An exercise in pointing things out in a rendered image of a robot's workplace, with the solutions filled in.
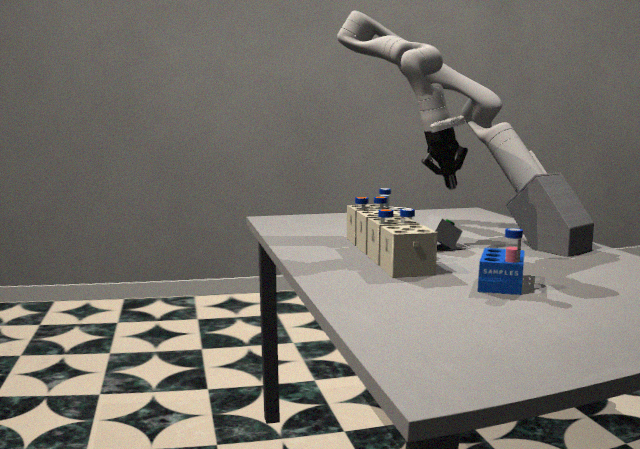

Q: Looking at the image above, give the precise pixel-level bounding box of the conical centrifuge tube with yellow liquid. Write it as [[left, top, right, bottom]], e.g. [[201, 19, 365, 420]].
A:
[[374, 197, 387, 209], [378, 209, 394, 224]]

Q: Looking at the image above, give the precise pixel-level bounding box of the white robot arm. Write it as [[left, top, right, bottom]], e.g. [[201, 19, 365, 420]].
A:
[[337, 11, 547, 193]]

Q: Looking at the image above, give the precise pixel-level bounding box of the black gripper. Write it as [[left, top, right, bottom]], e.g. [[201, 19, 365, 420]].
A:
[[422, 127, 468, 190]]

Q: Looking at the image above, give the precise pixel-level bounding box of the blue sample tube rack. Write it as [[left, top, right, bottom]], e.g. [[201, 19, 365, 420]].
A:
[[478, 248, 524, 295]]

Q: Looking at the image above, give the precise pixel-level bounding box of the conical tube with orange liquid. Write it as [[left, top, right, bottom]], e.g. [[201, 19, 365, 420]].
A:
[[355, 197, 368, 210]]

